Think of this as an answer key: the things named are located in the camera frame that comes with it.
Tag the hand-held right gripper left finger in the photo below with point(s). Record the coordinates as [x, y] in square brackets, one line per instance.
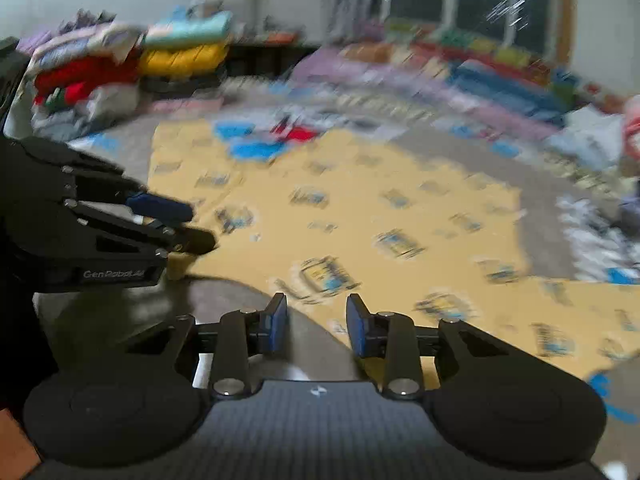
[278, 324]

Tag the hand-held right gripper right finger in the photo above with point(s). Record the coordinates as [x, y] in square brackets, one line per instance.
[355, 327]

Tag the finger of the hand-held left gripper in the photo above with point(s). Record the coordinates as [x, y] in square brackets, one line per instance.
[196, 243]
[159, 206]

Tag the yellow printed garment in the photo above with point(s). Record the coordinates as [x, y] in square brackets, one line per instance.
[400, 185]

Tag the pile of folded clothes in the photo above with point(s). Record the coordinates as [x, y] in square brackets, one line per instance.
[85, 75]

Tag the yellow folded cloth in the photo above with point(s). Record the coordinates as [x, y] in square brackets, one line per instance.
[180, 59]

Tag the teal folded cloth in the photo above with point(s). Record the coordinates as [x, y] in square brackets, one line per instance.
[190, 27]

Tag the dark low cabinet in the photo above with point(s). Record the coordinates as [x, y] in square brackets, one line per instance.
[270, 60]

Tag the white grey patterned cloth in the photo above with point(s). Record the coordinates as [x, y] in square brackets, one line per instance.
[600, 240]

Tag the row of colourful folded fabrics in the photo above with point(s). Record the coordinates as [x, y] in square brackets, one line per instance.
[480, 85]

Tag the grey curtain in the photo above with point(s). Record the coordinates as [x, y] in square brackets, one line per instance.
[357, 0]

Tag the white crumpled cloth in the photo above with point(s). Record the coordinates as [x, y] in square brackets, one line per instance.
[590, 135]

